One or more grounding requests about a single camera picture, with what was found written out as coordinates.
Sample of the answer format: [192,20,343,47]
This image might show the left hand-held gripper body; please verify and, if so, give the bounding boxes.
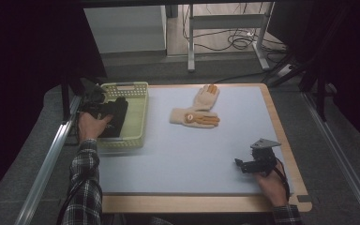
[80,80,115,121]

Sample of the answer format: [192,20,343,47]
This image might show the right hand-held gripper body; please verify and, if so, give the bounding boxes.
[244,138,282,176]

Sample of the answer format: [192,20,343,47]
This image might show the pale green plastic basket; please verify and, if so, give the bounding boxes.
[96,82,150,151]

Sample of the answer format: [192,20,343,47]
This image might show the person's left hand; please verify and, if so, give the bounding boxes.
[78,112,113,143]

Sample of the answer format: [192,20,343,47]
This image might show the person's right hand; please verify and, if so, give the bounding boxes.
[254,163,291,208]

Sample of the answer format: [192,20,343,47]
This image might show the pale grey table mat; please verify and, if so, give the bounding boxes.
[98,85,293,197]

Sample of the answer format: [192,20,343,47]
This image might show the beige glove with orange fingers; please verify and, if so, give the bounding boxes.
[169,107,221,129]
[192,83,221,113]

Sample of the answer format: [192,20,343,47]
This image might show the white cabinet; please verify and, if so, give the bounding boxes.
[83,5,168,54]

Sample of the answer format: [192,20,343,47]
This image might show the black tripod stand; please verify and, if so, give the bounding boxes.
[265,4,354,123]

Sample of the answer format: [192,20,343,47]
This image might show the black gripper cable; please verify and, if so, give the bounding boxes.
[55,176,87,225]
[274,157,293,202]

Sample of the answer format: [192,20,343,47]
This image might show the aluminium rail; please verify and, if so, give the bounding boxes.
[13,94,84,225]
[302,91,360,225]

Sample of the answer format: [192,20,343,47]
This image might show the black floor cables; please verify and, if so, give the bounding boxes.
[182,3,288,54]

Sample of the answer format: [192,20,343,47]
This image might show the grey metal desk frame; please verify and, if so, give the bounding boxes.
[187,2,277,73]

